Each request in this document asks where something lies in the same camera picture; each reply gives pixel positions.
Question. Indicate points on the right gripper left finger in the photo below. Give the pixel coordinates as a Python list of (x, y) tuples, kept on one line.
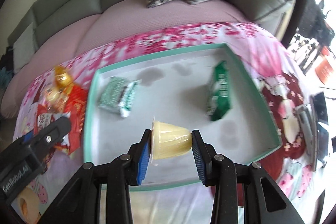
[(139, 159)]

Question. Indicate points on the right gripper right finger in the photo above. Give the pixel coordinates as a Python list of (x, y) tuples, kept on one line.
[(204, 159)]

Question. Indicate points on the yellow jelly cup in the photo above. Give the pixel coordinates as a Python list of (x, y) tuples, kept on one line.
[(168, 141)]

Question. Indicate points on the large red snack packet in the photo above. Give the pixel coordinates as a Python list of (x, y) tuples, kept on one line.
[(73, 102)]

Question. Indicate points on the person's hand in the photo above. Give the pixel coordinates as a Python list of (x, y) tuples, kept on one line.
[(28, 203)]

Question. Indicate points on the white cookie snack packet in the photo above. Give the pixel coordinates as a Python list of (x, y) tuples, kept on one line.
[(44, 119)]

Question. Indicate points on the green milk carton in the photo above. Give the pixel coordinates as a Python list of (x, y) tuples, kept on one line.
[(218, 99)]

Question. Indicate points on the green silver snack packet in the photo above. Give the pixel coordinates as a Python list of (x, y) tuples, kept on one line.
[(118, 96)]

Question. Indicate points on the teal rimmed white tray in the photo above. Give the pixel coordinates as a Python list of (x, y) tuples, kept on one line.
[(173, 89)]

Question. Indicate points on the beige orange cake packet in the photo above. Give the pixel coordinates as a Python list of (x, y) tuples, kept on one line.
[(55, 99)]

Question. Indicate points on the yellow orange candy wrapper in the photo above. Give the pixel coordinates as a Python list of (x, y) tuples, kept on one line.
[(62, 77)]

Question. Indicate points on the pale grey cushion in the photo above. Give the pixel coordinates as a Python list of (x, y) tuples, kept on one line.
[(24, 48)]

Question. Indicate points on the pink textured seat cover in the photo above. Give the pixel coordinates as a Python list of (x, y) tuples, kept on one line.
[(126, 18)]

